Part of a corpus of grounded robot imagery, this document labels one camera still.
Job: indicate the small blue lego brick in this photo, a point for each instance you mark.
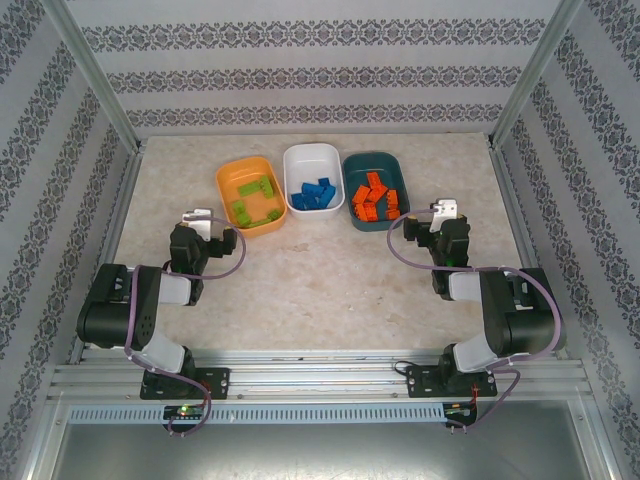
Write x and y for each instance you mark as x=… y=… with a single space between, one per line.
x=329 y=184

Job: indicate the white plastic container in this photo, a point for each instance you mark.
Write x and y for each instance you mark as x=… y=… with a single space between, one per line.
x=312 y=162

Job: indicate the long green lego brick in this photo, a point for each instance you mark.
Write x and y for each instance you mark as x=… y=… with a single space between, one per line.
x=247 y=189

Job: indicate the orange plastic container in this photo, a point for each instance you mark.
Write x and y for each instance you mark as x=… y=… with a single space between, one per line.
x=230 y=180

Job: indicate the small circuit board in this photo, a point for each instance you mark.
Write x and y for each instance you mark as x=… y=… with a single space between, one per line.
x=459 y=410
x=185 y=411

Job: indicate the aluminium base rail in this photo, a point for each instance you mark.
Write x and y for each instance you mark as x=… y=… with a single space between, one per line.
x=320 y=380

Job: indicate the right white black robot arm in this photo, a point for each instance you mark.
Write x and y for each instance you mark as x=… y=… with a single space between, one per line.
x=525 y=310

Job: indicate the aluminium side rail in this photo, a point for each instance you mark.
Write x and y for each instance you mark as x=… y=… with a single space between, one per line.
x=106 y=250
x=520 y=225

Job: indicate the teal plastic container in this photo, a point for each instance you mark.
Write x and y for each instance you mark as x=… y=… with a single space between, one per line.
x=360 y=167

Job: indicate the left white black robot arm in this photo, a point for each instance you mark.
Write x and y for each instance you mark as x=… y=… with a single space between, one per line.
x=115 y=310

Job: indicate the small green lego brick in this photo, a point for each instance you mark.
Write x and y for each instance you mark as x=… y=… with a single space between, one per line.
x=239 y=206
x=274 y=215
x=245 y=218

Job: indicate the small orange lego brick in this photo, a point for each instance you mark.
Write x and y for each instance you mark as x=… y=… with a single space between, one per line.
x=392 y=214

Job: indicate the aluminium frame post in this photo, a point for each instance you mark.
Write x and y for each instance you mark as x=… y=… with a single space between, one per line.
x=92 y=70
x=535 y=70

